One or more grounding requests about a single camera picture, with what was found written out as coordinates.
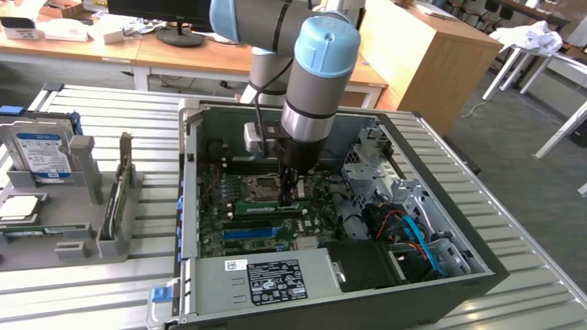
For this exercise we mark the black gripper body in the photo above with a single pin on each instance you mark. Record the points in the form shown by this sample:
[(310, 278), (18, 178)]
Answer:
[(301, 154)]

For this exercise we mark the black computer monitor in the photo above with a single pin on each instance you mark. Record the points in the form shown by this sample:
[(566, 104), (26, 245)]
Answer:
[(161, 10)]

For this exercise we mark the grey parts rack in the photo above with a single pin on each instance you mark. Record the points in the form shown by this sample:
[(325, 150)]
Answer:
[(87, 165)]

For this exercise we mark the silver metal disk bay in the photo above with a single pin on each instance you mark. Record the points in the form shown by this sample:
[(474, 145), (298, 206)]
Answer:
[(367, 178)]

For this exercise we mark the black RAM slot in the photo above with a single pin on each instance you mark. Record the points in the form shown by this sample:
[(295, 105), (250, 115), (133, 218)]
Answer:
[(266, 216)]

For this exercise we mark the green motherboard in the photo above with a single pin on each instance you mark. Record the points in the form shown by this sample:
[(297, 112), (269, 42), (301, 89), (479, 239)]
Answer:
[(257, 244)]

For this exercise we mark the blue plastic clip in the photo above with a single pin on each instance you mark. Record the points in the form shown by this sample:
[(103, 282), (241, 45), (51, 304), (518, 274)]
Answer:
[(10, 110)]

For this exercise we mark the blue plastic case latch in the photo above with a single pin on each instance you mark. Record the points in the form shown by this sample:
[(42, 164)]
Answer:
[(159, 295)]

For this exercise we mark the black open PC case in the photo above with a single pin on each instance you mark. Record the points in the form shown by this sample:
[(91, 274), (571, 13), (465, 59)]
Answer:
[(413, 302)]

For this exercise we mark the silver CPU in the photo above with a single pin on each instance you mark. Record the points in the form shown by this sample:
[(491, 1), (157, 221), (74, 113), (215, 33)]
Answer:
[(16, 208)]

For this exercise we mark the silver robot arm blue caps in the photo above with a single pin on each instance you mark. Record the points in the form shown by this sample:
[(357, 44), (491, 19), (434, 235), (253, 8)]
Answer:
[(321, 51)]

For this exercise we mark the crumpled white cloth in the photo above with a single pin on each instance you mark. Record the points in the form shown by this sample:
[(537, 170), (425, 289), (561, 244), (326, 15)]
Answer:
[(537, 36)]

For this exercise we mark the white metal table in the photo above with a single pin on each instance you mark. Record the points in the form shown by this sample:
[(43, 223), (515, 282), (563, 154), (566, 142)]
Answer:
[(509, 68)]

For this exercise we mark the wooden desk white frame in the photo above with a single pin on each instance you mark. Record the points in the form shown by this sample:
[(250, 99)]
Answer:
[(69, 51)]

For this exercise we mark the green RAM stick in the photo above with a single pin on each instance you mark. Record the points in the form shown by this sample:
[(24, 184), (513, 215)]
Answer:
[(42, 231), (257, 207)]

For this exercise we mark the small silver heat sink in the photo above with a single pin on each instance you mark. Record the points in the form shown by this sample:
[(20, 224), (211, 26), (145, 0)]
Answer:
[(306, 243)]

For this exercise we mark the wooden cabinet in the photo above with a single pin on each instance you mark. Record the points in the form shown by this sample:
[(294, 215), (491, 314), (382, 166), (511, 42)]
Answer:
[(441, 68)]

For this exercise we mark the grey power supply with label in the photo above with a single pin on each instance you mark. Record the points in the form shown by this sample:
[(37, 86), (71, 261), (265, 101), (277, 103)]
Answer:
[(221, 288)]

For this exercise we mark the green graphics card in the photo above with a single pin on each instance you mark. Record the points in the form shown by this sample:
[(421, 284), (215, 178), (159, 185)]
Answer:
[(119, 192)]

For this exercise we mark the flat white box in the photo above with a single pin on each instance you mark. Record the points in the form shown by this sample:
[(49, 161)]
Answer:
[(69, 31)]

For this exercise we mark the hard disk with blue label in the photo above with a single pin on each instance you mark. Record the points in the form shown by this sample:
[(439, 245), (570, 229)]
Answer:
[(39, 151)]

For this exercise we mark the blue expansion slot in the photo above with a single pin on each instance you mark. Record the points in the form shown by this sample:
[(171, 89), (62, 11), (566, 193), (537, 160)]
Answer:
[(247, 233)]

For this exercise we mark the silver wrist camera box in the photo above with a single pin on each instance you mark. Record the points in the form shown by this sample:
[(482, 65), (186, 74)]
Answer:
[(253, 137)]

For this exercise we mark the CPU socket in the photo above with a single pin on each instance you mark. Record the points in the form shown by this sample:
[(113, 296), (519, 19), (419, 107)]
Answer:
[(262, 188)]

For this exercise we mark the white cardboard box with label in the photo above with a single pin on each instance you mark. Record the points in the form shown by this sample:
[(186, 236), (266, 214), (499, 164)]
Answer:
[(20, 29)]

